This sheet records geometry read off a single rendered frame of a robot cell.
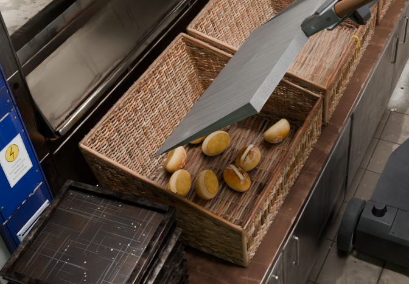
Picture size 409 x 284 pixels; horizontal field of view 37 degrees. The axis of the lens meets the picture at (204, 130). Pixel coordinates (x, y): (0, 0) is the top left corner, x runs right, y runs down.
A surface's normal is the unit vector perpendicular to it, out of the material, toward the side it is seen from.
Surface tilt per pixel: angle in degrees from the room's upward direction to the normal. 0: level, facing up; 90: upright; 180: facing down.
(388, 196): 0
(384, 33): 0
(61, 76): 70
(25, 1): 0
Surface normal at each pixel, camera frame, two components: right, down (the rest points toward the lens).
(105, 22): 0.79, -0.01
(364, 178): -0.10, -0.73
